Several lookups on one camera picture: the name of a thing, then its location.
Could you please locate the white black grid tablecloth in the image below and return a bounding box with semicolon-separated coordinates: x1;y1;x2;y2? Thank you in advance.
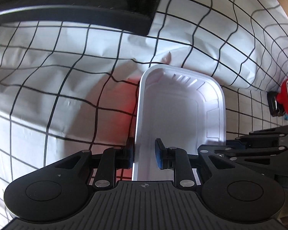
0;0;288;229

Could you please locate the red white robot figurine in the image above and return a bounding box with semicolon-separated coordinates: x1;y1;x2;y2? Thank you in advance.
267;78;288;120

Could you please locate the white rectangular plastic tray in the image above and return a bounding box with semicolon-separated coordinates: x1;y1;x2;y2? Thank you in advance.
132;64;226;181

